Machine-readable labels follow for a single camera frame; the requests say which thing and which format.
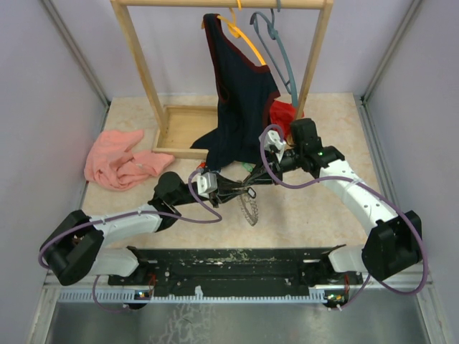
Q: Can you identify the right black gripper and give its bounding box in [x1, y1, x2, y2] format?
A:
[243, 146, 303, 186]

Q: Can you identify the black key tag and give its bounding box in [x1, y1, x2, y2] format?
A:
[247, 188, 256, 199]

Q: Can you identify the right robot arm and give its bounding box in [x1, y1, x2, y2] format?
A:
[259, 118, 426, 284]

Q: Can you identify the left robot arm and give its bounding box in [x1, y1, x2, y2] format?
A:
[38, 169, 256, 286]

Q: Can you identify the green key tag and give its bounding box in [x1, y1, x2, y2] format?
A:
[242, 163, 253, 172]

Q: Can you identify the red cloth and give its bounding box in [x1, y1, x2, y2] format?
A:
[270, 100, 296, 140]

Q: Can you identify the wooden clothes rack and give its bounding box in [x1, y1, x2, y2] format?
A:
[111, 1, 333, 159]

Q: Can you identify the dark navy vest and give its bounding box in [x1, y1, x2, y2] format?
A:
[191, 14, 280, 171]

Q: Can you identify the pink cloth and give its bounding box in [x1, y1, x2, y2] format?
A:
[84, 129, 175, 191]

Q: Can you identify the grey-blue hanger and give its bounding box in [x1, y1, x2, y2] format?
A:
[249, 0, 298, 108]

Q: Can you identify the yellow hanger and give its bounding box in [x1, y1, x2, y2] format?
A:
[216, 7, 267, 66]

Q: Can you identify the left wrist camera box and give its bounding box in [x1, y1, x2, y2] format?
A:
[197, 172, 218, 198]

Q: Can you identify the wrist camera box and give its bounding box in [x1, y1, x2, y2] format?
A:
[197, 172, 218, 198]
[263, 130, 286, 153]

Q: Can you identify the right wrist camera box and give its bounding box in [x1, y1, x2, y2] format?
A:
[263, 130, 286, 153]

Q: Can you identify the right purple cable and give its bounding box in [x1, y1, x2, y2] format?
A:
[258, 124, 430, 311]

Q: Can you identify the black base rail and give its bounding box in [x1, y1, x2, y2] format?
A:
[108, 247, 363, 297]

